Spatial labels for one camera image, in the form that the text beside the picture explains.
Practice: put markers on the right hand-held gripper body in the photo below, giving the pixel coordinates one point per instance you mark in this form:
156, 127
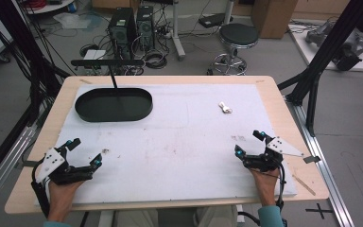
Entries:
266, 159

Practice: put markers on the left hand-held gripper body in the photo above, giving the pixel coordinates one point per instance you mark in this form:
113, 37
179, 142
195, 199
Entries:
63, 171

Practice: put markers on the small white item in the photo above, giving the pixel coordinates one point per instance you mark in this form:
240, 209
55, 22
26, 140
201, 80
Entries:
225, 108

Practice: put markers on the black oval tray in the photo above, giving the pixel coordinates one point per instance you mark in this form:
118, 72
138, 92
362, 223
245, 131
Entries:
113, 105

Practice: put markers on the person's left hand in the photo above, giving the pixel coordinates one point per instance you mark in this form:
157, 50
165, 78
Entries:
63, 197

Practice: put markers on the person's right hand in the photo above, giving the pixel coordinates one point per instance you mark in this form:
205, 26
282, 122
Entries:
266, 186

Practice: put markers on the grey tape piece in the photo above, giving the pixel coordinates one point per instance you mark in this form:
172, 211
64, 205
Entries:
312, 159

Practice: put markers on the thin wooden stick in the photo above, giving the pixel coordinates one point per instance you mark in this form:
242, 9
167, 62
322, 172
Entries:
304, 185

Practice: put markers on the white foam board mat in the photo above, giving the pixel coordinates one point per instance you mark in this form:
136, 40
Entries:
176, 142

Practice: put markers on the black tape cross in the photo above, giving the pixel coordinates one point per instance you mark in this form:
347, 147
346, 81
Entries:
319, 211

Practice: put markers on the small white box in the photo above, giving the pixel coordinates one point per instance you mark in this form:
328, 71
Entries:
94, 54

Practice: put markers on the white platform board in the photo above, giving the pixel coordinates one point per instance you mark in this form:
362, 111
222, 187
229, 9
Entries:
305, 53

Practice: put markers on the black round stool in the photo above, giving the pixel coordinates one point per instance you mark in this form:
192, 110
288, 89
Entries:
238, 34

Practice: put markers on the brown cardboard box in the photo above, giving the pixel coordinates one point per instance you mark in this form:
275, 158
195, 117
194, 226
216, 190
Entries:
274, 17

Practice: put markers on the large black computer tower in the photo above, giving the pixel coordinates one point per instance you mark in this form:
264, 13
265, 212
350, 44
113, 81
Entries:
121, 31

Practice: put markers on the grey robot equipment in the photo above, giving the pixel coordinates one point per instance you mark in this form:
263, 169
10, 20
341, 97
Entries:
346, 47

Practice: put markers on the clear plastic sheet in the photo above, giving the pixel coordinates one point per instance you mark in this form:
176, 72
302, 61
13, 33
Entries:
75, 20

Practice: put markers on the flat black device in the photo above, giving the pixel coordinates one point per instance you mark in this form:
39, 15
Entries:
210, 20

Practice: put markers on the white desk leg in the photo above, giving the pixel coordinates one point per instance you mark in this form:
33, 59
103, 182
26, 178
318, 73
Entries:
177, 31

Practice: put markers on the slim black computer tower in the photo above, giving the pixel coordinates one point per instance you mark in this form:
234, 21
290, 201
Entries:
145, 26

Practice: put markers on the round white table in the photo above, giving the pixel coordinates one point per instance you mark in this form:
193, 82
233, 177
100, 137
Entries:
48, 6

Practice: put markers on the aluminium rail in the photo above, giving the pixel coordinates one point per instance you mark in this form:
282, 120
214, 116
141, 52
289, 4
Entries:
324, 170
6, 164

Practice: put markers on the black metal frame stand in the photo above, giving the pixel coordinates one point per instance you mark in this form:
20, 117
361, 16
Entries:
324, 53
28, 53

